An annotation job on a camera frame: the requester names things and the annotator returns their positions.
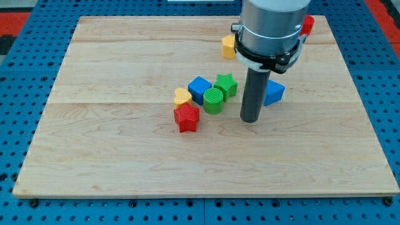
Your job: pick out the yellow heart block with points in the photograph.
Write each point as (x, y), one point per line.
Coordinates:
(182, 96)

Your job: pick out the red star block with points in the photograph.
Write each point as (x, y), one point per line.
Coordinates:
(187, 117)

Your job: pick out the blue triangle block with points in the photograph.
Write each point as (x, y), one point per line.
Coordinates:
(274, 92)

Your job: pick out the light wooden board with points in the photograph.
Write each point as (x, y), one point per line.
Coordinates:
(108, 130)

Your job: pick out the blue cube block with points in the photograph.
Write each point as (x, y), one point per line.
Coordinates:
(197, 88)

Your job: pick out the green cylinder block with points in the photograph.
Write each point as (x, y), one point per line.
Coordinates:
(213, 101)

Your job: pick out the green star block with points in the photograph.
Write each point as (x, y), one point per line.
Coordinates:
(227, 85)

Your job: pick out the yellow pentagon block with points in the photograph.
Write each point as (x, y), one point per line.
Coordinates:
(227, 47)

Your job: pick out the red cylinder block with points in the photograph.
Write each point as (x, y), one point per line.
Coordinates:
(307, 25)

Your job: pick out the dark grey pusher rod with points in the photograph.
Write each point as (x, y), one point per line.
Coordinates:
(253, 95)

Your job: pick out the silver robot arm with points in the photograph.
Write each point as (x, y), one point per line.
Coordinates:
(268, 34)

